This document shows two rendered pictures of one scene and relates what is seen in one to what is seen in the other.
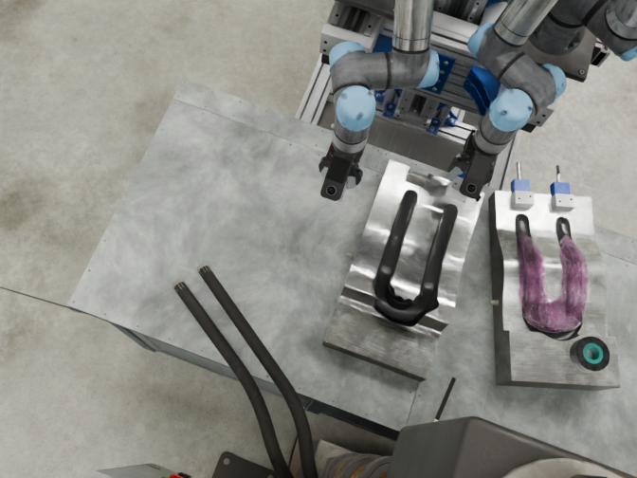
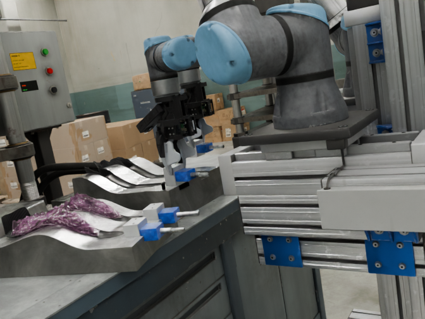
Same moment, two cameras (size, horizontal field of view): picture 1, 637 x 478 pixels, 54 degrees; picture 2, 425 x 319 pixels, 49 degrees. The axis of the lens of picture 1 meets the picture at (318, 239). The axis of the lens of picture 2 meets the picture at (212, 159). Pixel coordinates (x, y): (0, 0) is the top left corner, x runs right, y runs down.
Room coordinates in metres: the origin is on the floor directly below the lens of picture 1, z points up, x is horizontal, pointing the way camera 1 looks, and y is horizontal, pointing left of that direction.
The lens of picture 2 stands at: (1.33, -1.45, 1.17)
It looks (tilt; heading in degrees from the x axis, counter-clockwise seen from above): 10 degrees down; 115
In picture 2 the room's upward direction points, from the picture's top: 10 degrees counter-clockwise
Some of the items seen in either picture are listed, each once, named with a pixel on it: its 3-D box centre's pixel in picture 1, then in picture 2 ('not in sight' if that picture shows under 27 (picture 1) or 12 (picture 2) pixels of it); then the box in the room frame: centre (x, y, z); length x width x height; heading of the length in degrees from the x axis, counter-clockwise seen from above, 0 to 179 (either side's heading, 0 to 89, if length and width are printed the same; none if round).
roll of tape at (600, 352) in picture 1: (590, 354); not in sight; (0.33, -0.67, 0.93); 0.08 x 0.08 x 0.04
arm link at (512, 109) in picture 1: (506, 116); (160, 58); (0.72, -0.33, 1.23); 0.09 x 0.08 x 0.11; 141
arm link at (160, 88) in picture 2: (491, 135); (166, 88); (0.72, -0.33, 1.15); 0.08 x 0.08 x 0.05
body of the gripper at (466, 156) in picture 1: (482, 149); (173, 118); (0.73, -0.33, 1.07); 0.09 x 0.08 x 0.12; 170
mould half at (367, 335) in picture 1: (407, 265); (133, 186); (0.48, -0.23, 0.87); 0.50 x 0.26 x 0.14; 170
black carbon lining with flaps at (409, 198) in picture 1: (416, 255); (131, 171); (0.49, -0.24, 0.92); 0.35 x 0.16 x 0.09; 170
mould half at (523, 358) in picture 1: (549, 284); (62, 231); (0.50, -0.60, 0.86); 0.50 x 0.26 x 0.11; 8
